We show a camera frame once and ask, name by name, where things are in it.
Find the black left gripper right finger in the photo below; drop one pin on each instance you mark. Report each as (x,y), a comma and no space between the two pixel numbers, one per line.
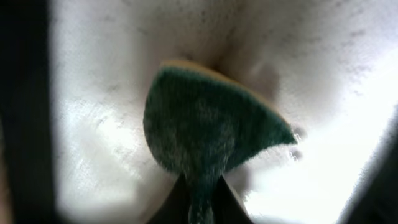
(226,208)

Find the rectangular black sponge tray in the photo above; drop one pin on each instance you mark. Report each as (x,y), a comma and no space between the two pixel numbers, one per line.
(330,68)

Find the green yellow sponge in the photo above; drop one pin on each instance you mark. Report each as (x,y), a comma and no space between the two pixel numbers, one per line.
(199,124)

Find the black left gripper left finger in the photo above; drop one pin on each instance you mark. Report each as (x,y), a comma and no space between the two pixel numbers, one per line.
(176,206)

